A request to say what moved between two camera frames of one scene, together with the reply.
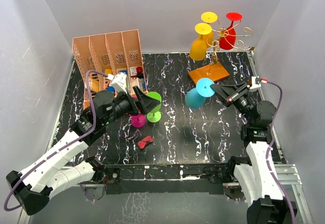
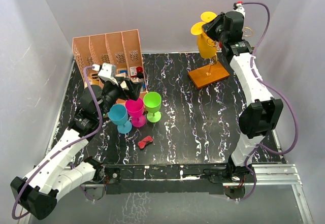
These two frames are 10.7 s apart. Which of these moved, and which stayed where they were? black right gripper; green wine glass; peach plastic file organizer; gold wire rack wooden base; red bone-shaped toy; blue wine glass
Moved: black right gripper; blue wine glass
Stayed: gold wire rack wooden base; peach plastic file organizer; green wine glass; red bone-shaped toy
